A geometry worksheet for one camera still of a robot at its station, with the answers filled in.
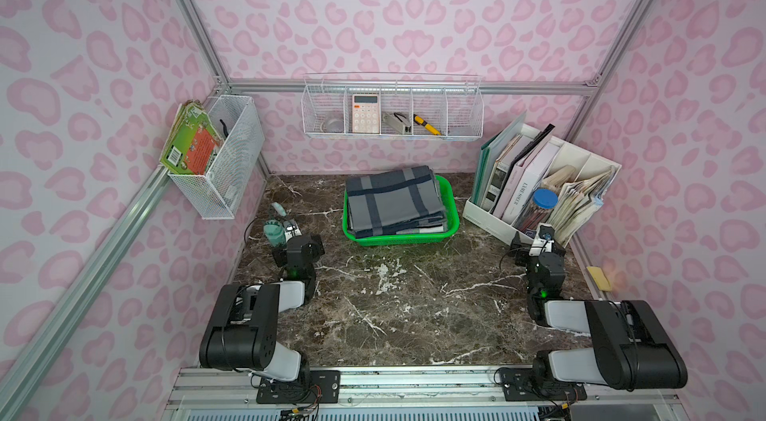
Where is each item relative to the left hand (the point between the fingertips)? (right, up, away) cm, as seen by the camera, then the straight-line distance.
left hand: (294, 235), depth 93 cm
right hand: (+72, +1, -5) cm, 73 cm away
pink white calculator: (+22, +39, +3) cm, 44 cm away
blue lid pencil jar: (+73, +7, -3) cm, 74 cm away
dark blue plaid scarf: (+35, +11, +3) cm, 36 cm away
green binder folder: (+58, +24, -9) cm, 64 cm away
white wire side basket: (-12, +13, -20) cm, 26 cm away
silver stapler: (+32, +36, +3) cm, 48 cm away
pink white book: (+69, +16, -4) cm, 71 cm away
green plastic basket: (+50, +7, +5) cm, 51 cm away
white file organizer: (+87, +17, -3) cm, 89 cm away
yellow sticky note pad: (+97, -14, +2) cm, 98 cm away
